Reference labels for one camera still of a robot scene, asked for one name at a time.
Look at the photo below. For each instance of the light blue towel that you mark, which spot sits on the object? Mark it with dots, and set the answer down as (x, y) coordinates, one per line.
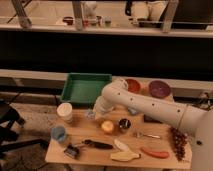
(90, 114)

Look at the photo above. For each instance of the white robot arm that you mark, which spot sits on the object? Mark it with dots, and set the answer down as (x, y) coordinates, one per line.
(191, 120)

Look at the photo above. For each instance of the red bowl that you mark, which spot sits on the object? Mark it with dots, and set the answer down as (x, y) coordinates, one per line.
(133, 86)

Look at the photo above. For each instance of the purple bowl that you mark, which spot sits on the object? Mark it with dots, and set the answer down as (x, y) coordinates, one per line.
(159, 89)

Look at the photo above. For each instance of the green plastic tray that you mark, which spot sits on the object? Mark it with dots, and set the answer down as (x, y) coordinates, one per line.
(82, 89)

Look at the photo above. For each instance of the blue sponge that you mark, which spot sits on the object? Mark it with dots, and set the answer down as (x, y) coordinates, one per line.
(133, 112)

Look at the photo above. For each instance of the orange round fruit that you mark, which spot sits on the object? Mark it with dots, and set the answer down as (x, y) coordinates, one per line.
(107, 127)

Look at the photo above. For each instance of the white cylindrical container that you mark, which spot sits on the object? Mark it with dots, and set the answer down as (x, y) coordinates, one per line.
(64, 111)

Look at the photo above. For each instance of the black rectangular block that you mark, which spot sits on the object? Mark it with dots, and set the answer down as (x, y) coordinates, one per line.
(149, 119)

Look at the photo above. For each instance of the white spoon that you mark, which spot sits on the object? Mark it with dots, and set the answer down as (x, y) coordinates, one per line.
(121, 146)

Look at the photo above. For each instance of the blue plastic cup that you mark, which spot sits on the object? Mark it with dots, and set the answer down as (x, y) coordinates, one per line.
(58, 133)

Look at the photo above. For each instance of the black binder clip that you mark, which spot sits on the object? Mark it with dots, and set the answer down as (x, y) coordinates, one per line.
(72, 151)

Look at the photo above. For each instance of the orange carrot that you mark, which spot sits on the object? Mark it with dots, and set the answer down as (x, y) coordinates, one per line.
(156, 154)

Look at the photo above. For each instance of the person in striped shirt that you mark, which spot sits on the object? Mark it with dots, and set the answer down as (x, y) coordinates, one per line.
(145, 10)

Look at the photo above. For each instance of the bunch of dark red grapes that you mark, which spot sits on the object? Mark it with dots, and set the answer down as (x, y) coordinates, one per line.
(179, 141)

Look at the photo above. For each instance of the black office chair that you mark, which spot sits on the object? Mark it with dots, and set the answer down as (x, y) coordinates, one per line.
(8, 137)

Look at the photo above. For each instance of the black handled brush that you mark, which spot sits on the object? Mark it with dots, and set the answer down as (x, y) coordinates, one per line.
(96, 144)

